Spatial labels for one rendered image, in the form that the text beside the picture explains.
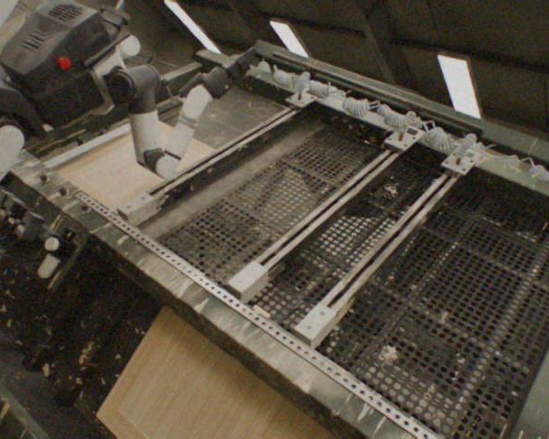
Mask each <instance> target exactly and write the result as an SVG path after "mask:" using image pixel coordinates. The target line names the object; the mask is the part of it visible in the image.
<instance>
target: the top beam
mask: <svg viewBox="0 0 549 439"><path fill-rule="evenodd" d="M196 61H197V62H198V63H201V64H202V66H203V68H204V72H203V73H206V74H209V73H211V71H212V70H214V69H215V68H216V67H218V68H220V69H221V67H222V66H223V65H224V64H225V63H226V62H227V61H229V56H226V55H224V54H221V53H219V52H217V51H214V50H212V49H209V48H207V49H204V50H202V51H200V52H197V53H196ZM249 66H250V68H251V69H250V70H248V71H247V72H246V73H243V75H242V76H241V77H240V78H239V79H238V80H236V81H233V82H232V84H233V85H235V86H238V87H240V88H242V89H244V90H245V91H248V92H250V93H252V94H254V95H257V96H259V97H263V98H265V99H266V100H269V101H271V102H275V103H277V104H279V105H282V106H284V107H286V108H289V103H290V102H286V101H285V100H286V99H288V98H289V97H292V96H294V95H295V94H296V85H295V86H294V87H293V88H286V87H282V86H280V85H278V84H276V82H274V80H273V75H274V74H273V73H270V72H268V71H265V70H261V69H257V68H256V67H253V66H251V65H249ZM296 84H297V82H296ZM342 103H343V101H342V100H339V99H337V98H333V97H330V96H329V97H328V98H327V99H326V100H324V99H320V98H318V99H316V100H314V101H313V102H311V103H309V104H307V116H308V118H311V119H314V120H316V121H319V122H321V123H324V124H326V125H328V126H331V127H333V128H336V129H339V130H341V131H342V132H345V133H347V134H351V135H353V136H356V137H358V138H360V139H363V140H365V141H367V142H370V144H372V145H376V146H378V147H380V148H382V149H385V150H388V149H389V146H390V145H388V144H386V143H385V140H386V139H387V138H389V137H390V136H391V135H392V134H394V133H395V132H396V131H397V130H398V129H395V128H392V127H390V126H389V125H387V124H386V123H384V122H383V119H384V117H381V116H380V115H379V114H377V113H375V112H371V111H367V114H365V115H364V117H358V115H357V117H356V115H355V114H354V115H352V114H350V113H348V112H347V111H345V110H344V109H343V108H342ZM424 137H425V133H424V134H423V135H422V136H421V137H420V138H419V139H417V140H416V142H415V143H414V144H413V145H412V146H409V147H408V148H407V150H406V154H405V158H407V159H409V160H413V161H415V162H416V163H419V164H421V165H423V166H425V167H427V168H430V169H432V170H434V171H437V172H439V173H441V174H445V173H446V170H447V169H446V168H444V167H442V166H441V164H442V163H443V162H444V161H445V160H446V159H447V158H448V157H449V156H450V155H451V154H452V153H453V152H454V151H455V150H456V149H457V148H458V146H457V145H452V149H450V148H449V149H448V151H447V149H446V150H443V149H442V150H439V148H438V149H435V148H434V147H432V146H430V145H429V144H427V143H426V142H425V141H424ZM461 182H463V183H466V184H469V185H471V186H473V187H476V188H478V189H481V191H483V192H486V193H488V194H490V195H492V196H495V197H497V198H501V199H503V200H506V201H508V202H510V203H512V204H514V205H517V206H519V207H521V208H524V209H528V210H530V211H532V212H534V213H537V214H539V215H542V217H544V218H546V219H549V181H547V180H544V179H542V178H539V177H536V176H534V175H531V174H527V173H525V172H522V171H521V170H518V169H516V168H513V167H510V166H506V165H504V164H502V163H501V162H500V161H497V160H493V159H491V158H488V157H486V156H484V155H482V156H481V157H480V158H479V160H478V161H477V162H476V163H475V165H474V166H473V167H472V168H471V169H470V170H469V171H468V172H467V174H466V175H464V176H462V179H461Z"/></svg>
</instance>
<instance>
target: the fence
mask: <svg viewBox="0 0 549 439"><path fill-rule="evenodd" d="M179 100H180V101H182V102H184V104H185V102H186V100H187V99H185V98H183V99H179ZM184 104H181V105H179V106H177V107H175V108H173V109H171V110H169V111H167V112H164V114H162V115H159V116H158V121H160V122H164V121H166V120H168V119H170V118H172V117H174V116H176V115H178V113H179V112H180V110H181V108H183V106H184ZM131 133H132V130H131V124H129V123H127V124H125V125H123V126H121V127H119V128H117V129H114V130H112V131H111V132H109V133H107V134H103V135H101V137H99V138H96V139H94V140H92V141H90V142H88V143H86V144H84V145H81V146H79V147H76V148H74V149H72V150H70V151H69V152H67V153H64V154H61V155H58V156H56V157H54V158H52V159H49V161H48V162H46V163H44V164H45V165H46V166H48V167H50V168H51V169H53V170H54V171H55V170H57V169H59V168H61V167H63V166H67V165H69V164H71V163H73V161H75V160H77V159H79V158H81V157H83V156H85V155H87V154H89V153H91V152H94V151H96V150H98V149H101V148H103V147H105V146H107V145H109V144H111V143H113V142H115V141H117V140H120V139H122V137H124V136H126V135H128V134H131Z"/></svg>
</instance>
